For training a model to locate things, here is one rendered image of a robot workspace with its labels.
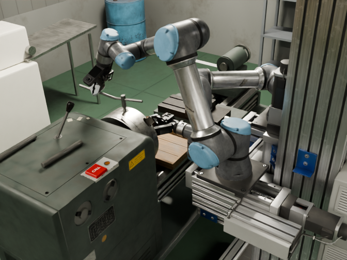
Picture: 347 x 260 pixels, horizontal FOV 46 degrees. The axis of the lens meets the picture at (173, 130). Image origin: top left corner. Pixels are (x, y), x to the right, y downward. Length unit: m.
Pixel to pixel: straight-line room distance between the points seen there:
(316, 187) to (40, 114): 2.99
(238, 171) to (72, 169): 0.65
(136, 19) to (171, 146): 3.53
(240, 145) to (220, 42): 4.44
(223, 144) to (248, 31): 4.25
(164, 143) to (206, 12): 3.77
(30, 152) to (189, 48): 0.79
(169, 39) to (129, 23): 4.26
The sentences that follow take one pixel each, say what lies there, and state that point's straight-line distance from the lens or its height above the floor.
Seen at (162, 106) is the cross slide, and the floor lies 0.97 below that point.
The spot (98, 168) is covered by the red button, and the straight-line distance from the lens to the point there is 1.58.
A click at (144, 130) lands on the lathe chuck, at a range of 1.95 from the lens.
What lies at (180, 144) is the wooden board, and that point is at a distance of 2.36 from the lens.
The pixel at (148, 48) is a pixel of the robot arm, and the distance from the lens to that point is 1.78.
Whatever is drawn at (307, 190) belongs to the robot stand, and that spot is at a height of 1.09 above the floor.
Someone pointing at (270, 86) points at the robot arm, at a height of 1.33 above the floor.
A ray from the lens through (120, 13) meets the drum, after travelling 5.62.
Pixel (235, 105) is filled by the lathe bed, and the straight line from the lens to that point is 2.83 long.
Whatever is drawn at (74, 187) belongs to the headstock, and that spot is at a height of 1.25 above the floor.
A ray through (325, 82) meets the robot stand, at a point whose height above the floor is 1.58.
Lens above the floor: 2.20
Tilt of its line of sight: 32 degrees down
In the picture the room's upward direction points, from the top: 2 degrees counter-clockwise
